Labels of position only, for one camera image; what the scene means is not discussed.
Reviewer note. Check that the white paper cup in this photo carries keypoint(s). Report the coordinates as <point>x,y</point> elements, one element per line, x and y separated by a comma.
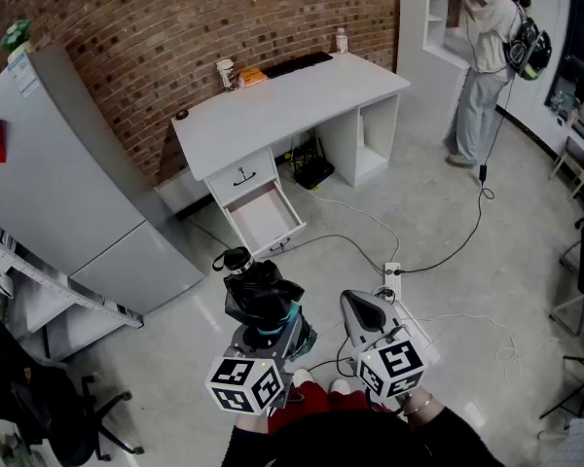
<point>226,73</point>

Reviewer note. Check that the black keyboard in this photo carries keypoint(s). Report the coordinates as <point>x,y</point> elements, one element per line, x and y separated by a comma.
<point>297,64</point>

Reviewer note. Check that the person's black top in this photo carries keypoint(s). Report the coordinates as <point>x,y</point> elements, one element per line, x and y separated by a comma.
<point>360,443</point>

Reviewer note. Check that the small black round object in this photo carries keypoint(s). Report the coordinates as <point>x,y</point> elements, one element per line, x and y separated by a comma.
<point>181,115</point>

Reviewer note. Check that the wooden chair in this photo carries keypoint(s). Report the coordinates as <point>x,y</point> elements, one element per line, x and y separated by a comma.
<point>581,163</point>

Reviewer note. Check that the black office chair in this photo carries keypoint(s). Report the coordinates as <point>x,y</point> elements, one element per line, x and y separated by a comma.
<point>39,397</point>

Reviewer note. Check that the green potted plant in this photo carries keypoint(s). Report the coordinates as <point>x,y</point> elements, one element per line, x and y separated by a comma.
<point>15,34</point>

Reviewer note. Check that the white desk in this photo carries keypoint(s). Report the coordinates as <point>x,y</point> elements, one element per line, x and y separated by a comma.
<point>282,110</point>

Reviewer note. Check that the clear plastic bottle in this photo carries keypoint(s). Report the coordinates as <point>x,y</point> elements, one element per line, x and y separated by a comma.
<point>341,42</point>

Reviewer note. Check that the white grid sheet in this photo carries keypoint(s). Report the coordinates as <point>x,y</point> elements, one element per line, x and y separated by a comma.
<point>581,443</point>

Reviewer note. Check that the person's white shoe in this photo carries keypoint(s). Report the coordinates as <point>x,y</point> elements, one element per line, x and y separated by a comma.
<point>302,376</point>
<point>339,386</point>

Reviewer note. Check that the black power adapter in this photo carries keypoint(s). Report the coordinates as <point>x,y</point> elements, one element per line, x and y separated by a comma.
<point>483,173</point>

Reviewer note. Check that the white power strip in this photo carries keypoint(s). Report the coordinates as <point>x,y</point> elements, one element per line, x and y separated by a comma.
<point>392,277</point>

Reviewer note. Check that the person's right forearm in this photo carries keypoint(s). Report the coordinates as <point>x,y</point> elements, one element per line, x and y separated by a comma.
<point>423,409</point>

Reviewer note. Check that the grey refrigerator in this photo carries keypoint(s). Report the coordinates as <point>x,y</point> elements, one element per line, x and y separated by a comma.
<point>63,173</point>

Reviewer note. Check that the white blue label sticker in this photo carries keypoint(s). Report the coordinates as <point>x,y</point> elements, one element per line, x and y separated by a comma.
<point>23,78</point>

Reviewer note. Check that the person's white left shoe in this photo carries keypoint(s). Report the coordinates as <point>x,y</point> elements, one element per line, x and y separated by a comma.
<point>302,376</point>

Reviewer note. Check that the person's red trousers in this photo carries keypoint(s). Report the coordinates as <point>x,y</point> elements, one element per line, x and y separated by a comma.
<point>311,402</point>

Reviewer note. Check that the person's white right shoe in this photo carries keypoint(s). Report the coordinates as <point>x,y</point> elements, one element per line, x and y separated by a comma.
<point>339,386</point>

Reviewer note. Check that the orange packet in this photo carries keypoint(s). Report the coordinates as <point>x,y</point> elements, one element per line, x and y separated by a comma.
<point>251,77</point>

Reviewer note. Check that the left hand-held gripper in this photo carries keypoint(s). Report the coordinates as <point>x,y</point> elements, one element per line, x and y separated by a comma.
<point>245,382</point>

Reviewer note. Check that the person's left forearm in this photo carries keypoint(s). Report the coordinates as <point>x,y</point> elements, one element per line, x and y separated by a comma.
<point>250,422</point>

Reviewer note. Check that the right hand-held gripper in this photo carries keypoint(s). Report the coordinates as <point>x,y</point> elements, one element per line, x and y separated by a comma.
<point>394,363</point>

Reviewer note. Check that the black umbrella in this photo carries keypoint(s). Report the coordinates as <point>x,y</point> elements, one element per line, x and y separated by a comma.
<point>260,295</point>

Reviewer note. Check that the white wall shelf unit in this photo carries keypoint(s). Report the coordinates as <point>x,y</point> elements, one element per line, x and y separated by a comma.
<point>443,17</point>

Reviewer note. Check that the black router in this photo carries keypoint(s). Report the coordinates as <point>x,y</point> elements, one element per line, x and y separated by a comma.
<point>316,170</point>

